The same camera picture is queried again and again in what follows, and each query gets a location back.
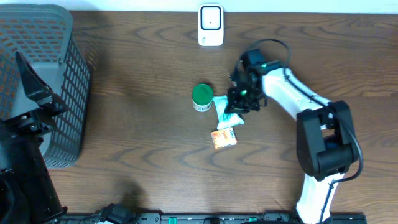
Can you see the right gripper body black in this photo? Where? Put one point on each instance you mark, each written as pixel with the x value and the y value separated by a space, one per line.
pixel 245 98

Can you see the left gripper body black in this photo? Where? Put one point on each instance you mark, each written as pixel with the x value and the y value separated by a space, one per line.
pixel 30 127

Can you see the mint green wipes pack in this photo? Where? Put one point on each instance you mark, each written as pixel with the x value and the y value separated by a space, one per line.
pixel 225 120

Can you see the green lid jar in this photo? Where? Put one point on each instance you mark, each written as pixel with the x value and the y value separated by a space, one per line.
pixel 202 97

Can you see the orange Kleenex tissue pack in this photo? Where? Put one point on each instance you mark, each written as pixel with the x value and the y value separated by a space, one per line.
pixel 224 138

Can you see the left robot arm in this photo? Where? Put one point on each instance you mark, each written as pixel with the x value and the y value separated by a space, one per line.
pixel 27 191

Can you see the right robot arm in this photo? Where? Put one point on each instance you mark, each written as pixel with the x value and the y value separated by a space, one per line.
pixel 326 145

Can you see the white barcode scanner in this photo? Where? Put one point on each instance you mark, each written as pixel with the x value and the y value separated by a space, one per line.
pixel 210 25

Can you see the grey plastic mesh basket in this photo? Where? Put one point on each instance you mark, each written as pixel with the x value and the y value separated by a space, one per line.
pixel 43 35

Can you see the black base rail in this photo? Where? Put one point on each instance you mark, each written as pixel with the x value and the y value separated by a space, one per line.
pixel 115 213

